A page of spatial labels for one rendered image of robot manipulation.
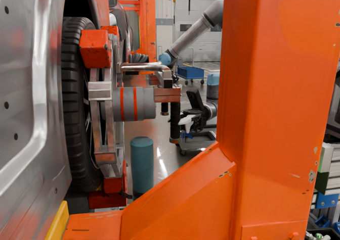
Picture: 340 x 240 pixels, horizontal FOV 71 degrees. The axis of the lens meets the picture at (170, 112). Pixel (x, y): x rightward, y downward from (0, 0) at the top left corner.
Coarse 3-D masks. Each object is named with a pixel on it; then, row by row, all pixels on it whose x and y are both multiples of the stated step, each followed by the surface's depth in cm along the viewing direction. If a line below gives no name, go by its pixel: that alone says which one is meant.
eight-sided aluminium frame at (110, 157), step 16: (112, 48) 80; (112, 64) 78; (96, 80) 71; (96, 96) 69; (112, 96) 72; (96, 112) 70; (112, 112) 73; (96, 128) 72; (112, 128) 72; (96, 144) 73; (112, 144) 74; (96, 160) 74; (112, 160) 75; (112, 176) 92
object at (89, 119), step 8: (88, 72) 92; (88, 80) 93; (88, 88) 89; (88, 96) 90; (88, 104) 88; (88, 112) 88; (88, 120) 87; (104, 120) 119; (88, 128) 92; (104, 128) 117; (88, 136) 90; (104, 136) 115; (88, 144) 89; (104, 144) 112; (96, 168) 88
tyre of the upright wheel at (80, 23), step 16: (64, 32) 71; (64, 48) 67; (64, 64) 65; (80, 64) 69; (64, 80) 64; (80, 80) 69; (64, 96) 64; (80, 96) 68; (64, 112) 64; (80, 112) 67; (80, 128) 67; (80, 144) 67; (80, 160) 69; (80, 176) 73; (96, 176) 87
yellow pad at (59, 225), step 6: (66, 204) 57; (60, 210) 54; (66, 210) 57; (60, 216) 52; (66, 216) 57; (54, 222) 50; (60, 222) 52; (66, 222) 56; (54, 228) 49; (60, 228) 52; (48, 234) 47; (54, 234) 49; (60, 234) 52
